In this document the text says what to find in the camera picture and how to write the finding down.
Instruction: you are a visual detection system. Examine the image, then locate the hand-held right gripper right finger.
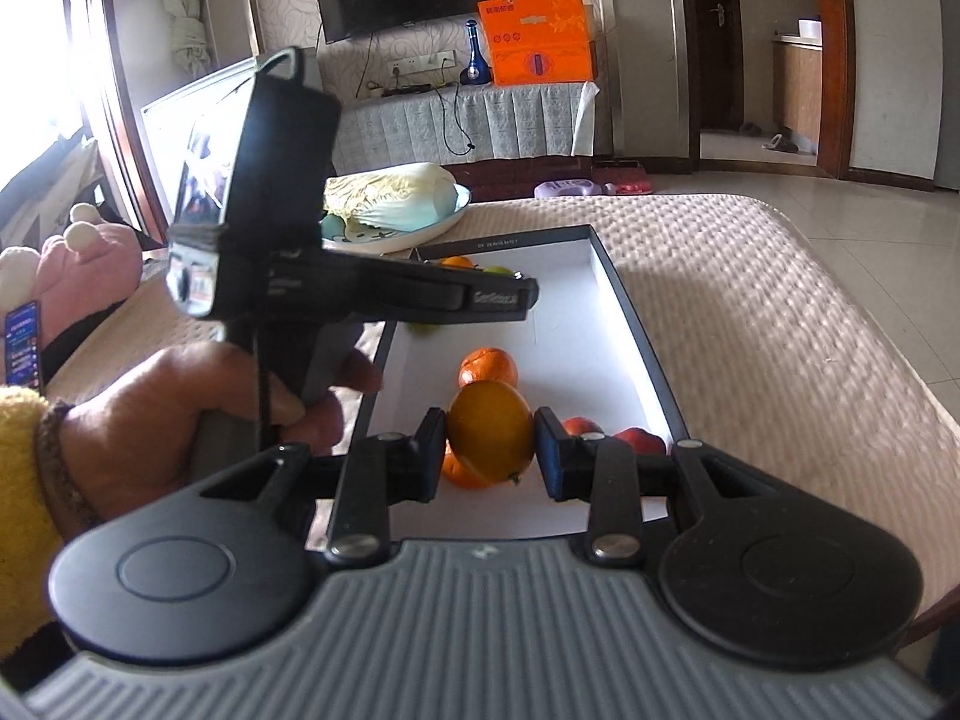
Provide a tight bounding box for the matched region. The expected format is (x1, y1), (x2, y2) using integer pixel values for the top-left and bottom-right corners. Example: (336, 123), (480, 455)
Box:
(532, 406), (773, 567)

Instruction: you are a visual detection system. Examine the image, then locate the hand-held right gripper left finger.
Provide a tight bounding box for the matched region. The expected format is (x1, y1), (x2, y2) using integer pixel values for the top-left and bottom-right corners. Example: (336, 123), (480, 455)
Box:
(199, 406), (449, 565)

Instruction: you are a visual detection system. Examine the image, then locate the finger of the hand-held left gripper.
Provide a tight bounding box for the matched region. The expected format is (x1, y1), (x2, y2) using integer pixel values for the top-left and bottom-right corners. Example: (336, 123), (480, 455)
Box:
(375, 291), (467, 317)

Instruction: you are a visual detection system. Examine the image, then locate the tangerine with stem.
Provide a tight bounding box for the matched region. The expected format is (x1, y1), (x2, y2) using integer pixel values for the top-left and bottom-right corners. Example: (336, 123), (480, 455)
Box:
(441, 439), (490, 490)

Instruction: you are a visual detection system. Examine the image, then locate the yellow orange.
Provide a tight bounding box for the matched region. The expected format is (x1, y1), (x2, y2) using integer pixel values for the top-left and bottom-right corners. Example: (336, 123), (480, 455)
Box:
(448, 380), (536, 485)

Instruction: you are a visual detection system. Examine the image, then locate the cracked tangerine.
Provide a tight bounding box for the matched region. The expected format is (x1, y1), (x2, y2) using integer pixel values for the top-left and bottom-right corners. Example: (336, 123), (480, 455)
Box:
(457, 347), (519, 391)

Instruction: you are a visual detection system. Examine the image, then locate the grey cardboard box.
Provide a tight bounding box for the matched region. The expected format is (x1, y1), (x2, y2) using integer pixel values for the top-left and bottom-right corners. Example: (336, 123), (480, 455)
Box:
(311, 223), (691, 541)

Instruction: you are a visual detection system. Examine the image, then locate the person's left hand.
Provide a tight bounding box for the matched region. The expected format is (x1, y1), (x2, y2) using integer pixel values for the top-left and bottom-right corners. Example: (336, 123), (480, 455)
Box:
(64, 343), (385, 535)

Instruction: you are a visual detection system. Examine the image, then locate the white blue plate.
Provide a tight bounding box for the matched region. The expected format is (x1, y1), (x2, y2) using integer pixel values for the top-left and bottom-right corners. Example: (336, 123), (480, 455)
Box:
(321, 184), (472, 256)

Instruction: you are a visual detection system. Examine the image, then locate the white chest freezer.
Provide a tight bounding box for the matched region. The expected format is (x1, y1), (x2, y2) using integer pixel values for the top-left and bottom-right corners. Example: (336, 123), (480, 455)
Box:
(141, 56), (325, 248)

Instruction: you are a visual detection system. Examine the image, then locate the napa cabbage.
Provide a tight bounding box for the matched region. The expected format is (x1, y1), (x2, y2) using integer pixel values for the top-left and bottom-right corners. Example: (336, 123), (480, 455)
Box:
(324, 163), (458, 232)

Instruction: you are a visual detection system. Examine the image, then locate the purple plastic object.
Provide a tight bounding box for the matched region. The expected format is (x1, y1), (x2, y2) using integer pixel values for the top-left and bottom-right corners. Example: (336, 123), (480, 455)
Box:
(534, 178), (605, 200)

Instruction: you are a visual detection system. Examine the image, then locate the pink plush toy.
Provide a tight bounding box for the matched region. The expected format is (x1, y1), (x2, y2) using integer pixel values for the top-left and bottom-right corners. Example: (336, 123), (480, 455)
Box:
(0, 202), (145, 331)

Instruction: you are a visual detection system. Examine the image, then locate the cloth-covered cabinet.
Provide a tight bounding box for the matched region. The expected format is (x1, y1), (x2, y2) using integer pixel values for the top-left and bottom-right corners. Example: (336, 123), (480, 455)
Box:
(330, 79), (602, 166)

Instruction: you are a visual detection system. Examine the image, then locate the white curtain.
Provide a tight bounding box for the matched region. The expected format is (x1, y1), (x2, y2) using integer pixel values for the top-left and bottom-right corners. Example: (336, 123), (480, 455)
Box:
(148, 0), (209, 82)

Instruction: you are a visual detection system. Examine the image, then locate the blue glass bottle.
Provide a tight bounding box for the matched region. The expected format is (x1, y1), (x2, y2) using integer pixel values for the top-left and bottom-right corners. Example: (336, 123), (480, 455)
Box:
(460, 19), (493, 87)

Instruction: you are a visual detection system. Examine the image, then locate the smartphone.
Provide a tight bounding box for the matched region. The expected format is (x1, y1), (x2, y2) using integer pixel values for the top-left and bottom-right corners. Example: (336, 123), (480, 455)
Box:
(3, 300), (44, 392)

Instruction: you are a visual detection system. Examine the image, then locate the orange paper bag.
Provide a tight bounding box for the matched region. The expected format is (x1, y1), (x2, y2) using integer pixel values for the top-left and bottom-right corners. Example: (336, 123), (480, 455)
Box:
(478, 0), (599, 88)

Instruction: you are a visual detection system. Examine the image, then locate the dark wooden door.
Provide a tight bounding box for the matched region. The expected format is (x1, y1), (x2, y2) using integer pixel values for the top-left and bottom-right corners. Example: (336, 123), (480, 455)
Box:
(688, 0), (745, 133)

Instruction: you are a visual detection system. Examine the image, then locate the wooden cabinet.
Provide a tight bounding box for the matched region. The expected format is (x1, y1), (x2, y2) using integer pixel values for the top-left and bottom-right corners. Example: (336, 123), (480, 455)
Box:
(772, 19), (823, 155)

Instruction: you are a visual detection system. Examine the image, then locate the brown bead bracelet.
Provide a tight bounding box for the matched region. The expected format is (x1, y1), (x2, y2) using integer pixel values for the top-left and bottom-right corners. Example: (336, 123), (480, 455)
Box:
(34, 399), (104, 542)

